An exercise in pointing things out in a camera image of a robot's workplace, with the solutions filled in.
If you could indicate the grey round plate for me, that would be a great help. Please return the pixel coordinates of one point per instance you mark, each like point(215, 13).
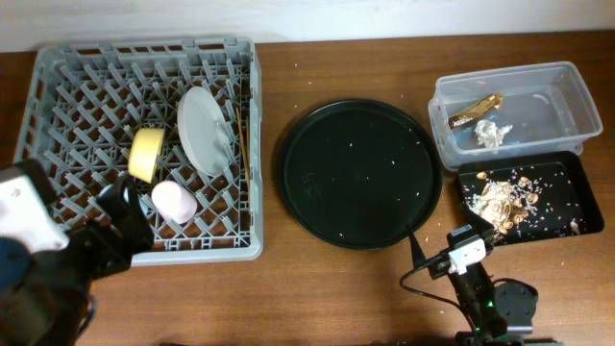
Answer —
point(203, 132)

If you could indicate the brown snack wrapper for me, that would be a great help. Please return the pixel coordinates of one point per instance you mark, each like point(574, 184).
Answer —
point(478, 111)

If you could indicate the grey dishwasher rack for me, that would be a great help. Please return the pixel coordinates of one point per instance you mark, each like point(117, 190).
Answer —
point(85, 104)

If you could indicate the white tissue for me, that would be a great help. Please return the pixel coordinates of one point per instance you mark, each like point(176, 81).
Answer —
point(489, 135)

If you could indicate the yellow bowl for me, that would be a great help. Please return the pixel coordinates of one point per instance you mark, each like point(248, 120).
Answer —
point(144, 152)

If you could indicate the clear plastic bin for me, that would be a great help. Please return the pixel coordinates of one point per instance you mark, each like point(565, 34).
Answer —
point(547, 107)

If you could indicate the pink cup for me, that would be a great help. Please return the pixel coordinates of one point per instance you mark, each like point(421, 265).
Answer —
point(174, 202)

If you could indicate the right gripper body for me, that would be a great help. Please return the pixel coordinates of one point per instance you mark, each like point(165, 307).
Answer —
point(438, 266)

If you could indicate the round black tray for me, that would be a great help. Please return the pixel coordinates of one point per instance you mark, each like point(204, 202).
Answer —
point(359, 174)

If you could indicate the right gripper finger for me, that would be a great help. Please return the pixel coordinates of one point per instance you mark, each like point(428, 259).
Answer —
point(481, 226)
point(417, 254)

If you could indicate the peanut shells food waste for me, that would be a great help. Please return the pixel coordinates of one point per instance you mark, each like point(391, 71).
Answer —
point(525, 204)

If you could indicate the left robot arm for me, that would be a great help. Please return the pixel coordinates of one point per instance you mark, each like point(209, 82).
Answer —
point(46, 274)

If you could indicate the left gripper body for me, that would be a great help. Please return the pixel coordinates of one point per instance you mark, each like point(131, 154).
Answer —
point(95, 259)

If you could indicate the black rectangular bin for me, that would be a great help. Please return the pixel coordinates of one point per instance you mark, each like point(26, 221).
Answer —
point(567, 161)

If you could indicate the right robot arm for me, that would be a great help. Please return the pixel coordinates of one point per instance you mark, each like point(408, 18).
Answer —
point(499, 312)

